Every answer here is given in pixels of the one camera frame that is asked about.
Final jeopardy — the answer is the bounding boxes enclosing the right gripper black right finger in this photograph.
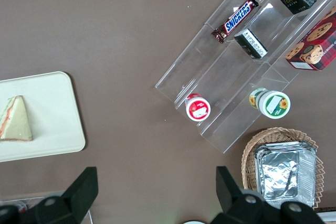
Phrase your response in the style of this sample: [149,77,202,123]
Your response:
[209,166,326,224]

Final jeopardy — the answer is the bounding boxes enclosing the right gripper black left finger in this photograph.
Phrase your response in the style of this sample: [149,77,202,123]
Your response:
[19,166,99,224]

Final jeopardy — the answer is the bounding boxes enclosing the triangular packaged sandwich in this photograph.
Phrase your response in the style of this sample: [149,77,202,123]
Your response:
[0,95,34,142]

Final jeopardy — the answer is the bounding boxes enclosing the light oval wicker basket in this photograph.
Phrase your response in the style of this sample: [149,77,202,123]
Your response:
[241,126,326,209]

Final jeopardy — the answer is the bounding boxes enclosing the beige plastic tray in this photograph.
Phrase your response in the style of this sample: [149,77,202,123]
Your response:
[0,71,87,163]

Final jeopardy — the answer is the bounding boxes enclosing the stack of foil trays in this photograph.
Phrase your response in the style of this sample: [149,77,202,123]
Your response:
[254,141,318,208]

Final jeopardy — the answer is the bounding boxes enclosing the white rectangular bin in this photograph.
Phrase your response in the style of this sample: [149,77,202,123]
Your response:
[313,204,336,224]

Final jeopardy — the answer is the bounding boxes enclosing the red lid white cup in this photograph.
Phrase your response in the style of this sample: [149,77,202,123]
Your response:
[184,92,212,122]

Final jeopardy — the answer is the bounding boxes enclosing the green lid white cup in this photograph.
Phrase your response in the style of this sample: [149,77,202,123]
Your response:
[248,88,291,119]

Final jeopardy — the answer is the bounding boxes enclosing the clear acrylic stepped shelf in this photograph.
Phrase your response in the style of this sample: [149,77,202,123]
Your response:
[154,0,336,154]

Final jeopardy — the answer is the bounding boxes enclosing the red plaid cookie box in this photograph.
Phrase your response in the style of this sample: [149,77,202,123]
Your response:
[285,5,336,71]

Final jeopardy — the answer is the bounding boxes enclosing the Snickers chocolate bar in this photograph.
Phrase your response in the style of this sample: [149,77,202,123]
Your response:
[211,0,259,44]

